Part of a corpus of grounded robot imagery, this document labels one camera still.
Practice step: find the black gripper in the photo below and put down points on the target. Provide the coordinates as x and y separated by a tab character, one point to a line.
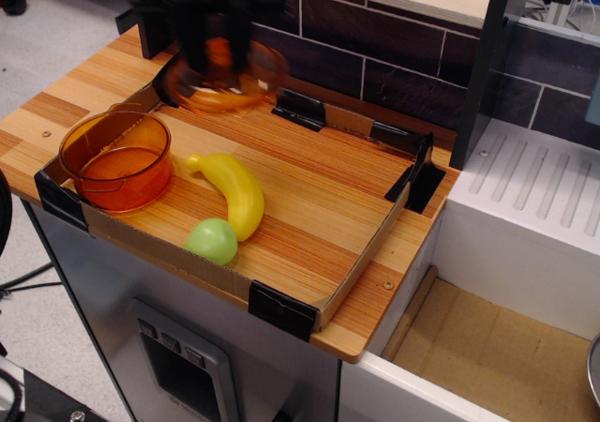
193	27

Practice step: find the orange transparent pot lid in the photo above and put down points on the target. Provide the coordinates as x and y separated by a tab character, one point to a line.
221	89

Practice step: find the orange transparent plastic pot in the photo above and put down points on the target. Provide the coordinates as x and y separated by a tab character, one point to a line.
119	160

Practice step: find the yellow plastic banana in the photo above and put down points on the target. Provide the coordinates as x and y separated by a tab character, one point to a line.
239	187

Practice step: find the black caster wheel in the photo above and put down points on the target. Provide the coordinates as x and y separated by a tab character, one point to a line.
13	7

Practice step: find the green plastic apple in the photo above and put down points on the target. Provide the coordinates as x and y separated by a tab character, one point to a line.
213	239

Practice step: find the cardboard fence with black tape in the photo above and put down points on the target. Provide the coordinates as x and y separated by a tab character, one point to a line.
336	185

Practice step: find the grey toy dishwasher front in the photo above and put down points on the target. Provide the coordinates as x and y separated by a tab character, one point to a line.
178	353

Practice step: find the white toy sink unit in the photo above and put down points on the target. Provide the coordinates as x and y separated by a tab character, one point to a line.
495	319

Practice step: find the metal bowl rim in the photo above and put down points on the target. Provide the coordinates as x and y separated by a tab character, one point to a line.
593	368

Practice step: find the black shelf post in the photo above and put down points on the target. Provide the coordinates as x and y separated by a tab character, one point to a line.
475	114

